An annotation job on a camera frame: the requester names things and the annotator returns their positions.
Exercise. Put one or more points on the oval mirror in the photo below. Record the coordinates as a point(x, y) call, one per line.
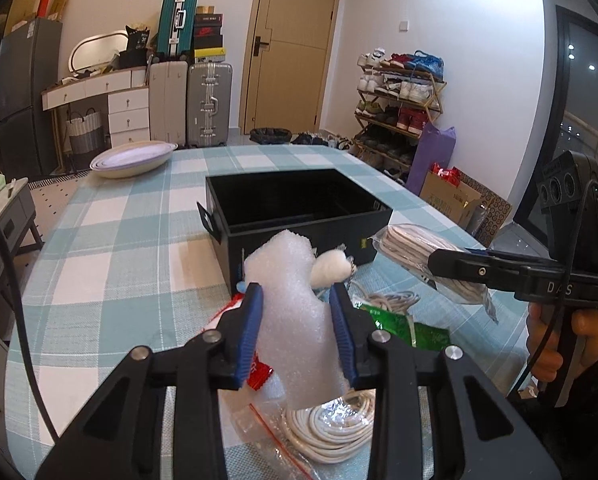
point(97, 51)

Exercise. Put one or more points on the green snack packet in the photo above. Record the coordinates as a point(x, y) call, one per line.
point(417, 335)

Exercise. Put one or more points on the white bubble wrap foam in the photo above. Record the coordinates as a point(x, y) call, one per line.
point(296, 336)

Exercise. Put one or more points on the black tote bag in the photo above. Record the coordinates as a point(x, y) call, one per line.
point(138, 35)

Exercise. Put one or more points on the silver suitcase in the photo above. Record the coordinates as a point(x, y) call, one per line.
point(209, 88)

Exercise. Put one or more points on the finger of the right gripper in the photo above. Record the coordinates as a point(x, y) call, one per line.
point(467, 274)
point(499, 255)

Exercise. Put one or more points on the stacked shoe boxes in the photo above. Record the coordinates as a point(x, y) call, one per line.
point(208, 40)

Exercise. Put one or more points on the white dresser with drawers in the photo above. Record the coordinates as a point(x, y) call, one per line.
point(121, 97)

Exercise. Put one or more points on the beige suitcase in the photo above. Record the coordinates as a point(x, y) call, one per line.
point(167, 89)

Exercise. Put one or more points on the black storage box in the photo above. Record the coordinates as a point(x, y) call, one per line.
point(243, 211)

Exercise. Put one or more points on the black refrigerator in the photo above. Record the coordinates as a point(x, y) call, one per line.
point(28, 66)

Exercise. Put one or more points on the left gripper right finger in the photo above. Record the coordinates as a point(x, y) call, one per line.
point(476, 433)

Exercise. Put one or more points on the purple bag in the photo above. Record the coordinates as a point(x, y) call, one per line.
point(435, 146)

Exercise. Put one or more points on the person's right hand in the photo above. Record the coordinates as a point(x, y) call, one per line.
point(584, 324)

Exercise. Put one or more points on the teal suitcase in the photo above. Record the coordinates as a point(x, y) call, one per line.
point(176, 29)

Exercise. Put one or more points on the plaid teal tablecloth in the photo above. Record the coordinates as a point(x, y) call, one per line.
point(129, 263)

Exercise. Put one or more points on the tan wooden door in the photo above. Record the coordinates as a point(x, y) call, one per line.
point(287, 60)

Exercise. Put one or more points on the white oval bowl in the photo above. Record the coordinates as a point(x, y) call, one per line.
point(132, 159)

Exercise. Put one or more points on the woven laundry basket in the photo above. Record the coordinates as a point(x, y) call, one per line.
point(85, 132)

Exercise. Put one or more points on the wooden shoe rack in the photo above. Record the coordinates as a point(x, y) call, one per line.
point(399, 95)

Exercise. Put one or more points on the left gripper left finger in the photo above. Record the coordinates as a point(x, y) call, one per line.
point(117, 434)

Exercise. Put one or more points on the grey side cabinet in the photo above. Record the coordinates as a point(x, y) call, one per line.
point(17, 221)

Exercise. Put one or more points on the cardboard box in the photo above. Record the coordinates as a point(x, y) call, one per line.
point(458, 203)

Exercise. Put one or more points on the white plush bunny toy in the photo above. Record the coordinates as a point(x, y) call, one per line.
point(331, 267)

